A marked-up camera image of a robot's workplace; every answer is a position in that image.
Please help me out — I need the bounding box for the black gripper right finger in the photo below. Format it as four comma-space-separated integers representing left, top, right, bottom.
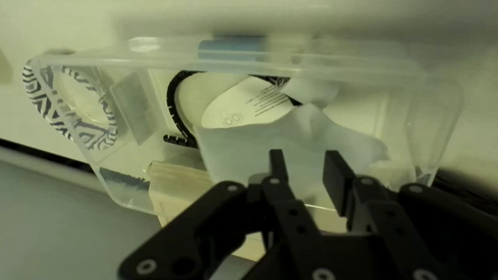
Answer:
321, 149, 498, 280

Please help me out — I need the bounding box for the white printed paper packet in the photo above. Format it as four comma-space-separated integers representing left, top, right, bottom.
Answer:
200, 76, 304, 130

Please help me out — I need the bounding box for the white paper towel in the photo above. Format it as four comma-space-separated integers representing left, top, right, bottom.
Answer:
195, 76, 393, 211

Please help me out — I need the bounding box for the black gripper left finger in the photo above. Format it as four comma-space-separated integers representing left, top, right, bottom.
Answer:
117, 147, 340, 280

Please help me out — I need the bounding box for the black white patterned plate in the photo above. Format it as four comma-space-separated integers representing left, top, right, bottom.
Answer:
21, 57, 130, 152

